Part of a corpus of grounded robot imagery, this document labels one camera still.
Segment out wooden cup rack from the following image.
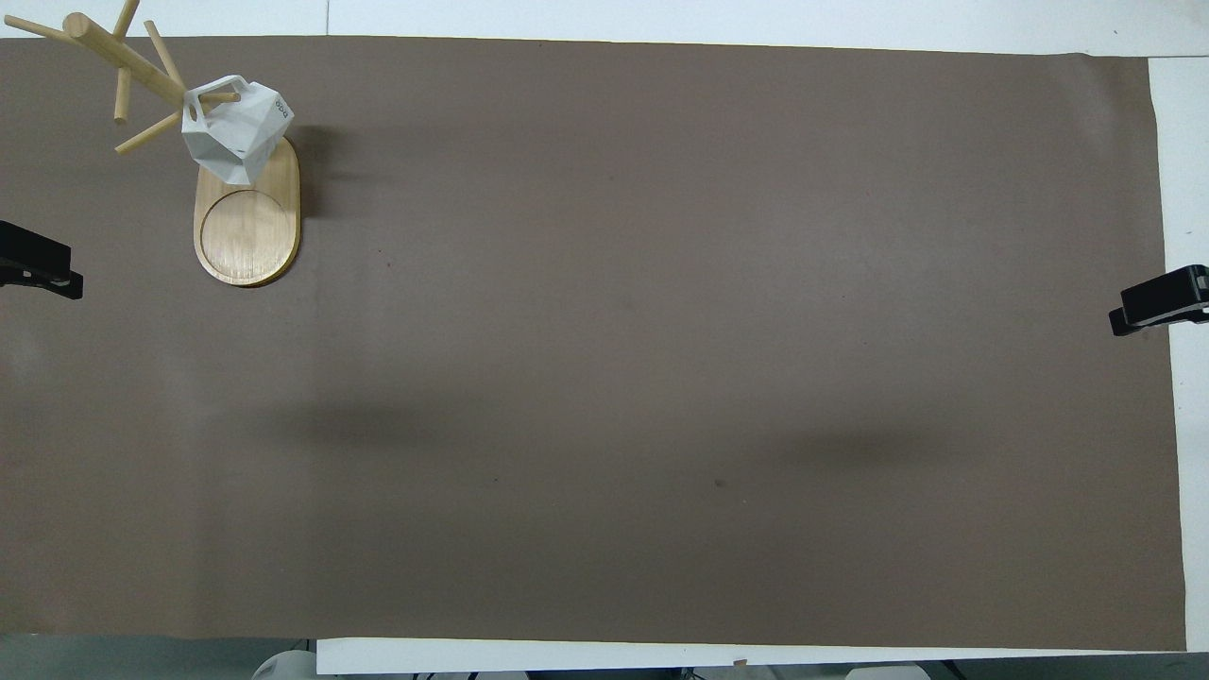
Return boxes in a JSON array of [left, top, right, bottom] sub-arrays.
[[3, 0, 302, 288]]

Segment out white faceted cup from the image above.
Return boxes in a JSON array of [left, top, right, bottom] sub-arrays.
[[180, 75, 296, 186]]

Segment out black right clamp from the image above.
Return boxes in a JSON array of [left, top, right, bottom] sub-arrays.
[[1109, 264, 1209, 337]]

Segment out black clamp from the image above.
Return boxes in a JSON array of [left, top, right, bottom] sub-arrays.
[[1109, 264, 1209, 337], [0, 220, 84, 301]]

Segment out black left clamp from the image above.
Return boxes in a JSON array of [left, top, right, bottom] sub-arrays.
[[0, 220, 84, 301]]

